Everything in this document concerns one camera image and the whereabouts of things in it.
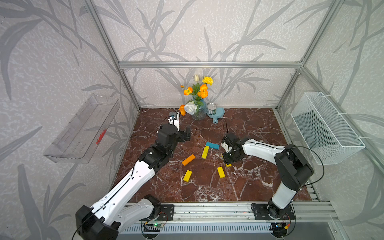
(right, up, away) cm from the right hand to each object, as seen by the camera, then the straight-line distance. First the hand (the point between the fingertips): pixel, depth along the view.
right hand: (225, 159), depth 92 cm
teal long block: (-7, +8, +6) cm, 12 cm away
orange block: (-23, 0, 0) cm, 23 cm away
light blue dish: (0, +30, +25) cm, 39 cm away
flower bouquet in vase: (-18, +32, -9) cm, 38 cm away
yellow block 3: (-23, -7, -7) cm, 25 cm away
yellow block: (-13, +4, +4) cm, 14 cm away
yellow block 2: (0, -2, -3) cm, 4 cm away
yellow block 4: (-4, -6, -5) cm, 9 cm away
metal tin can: (-7, +34, +23) cm, 42 cm away
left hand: (-25, +22, -18) cm, 39 cm away
